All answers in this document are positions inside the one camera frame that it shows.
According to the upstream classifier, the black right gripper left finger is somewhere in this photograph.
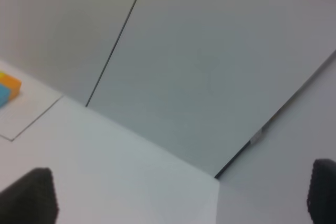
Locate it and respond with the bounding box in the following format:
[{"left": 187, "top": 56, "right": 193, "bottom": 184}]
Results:
[{"left": 1, "top": 168, "right": 59, "bottom": 223}]

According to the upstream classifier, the orange template block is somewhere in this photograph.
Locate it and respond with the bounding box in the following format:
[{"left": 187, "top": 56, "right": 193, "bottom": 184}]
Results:
[{"left": 1, "top": 72, "right": 22, "bottom": 101}]

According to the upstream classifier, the blue template block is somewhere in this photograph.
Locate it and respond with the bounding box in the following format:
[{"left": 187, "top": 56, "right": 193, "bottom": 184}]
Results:
[{"left": 0, "top": 84, "right": 11, "bottom": 107}]

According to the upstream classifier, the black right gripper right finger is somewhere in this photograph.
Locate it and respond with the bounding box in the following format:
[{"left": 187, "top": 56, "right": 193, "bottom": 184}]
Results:
[{"left": 307, "top": 159, "right": 335, "bottom": 223}]

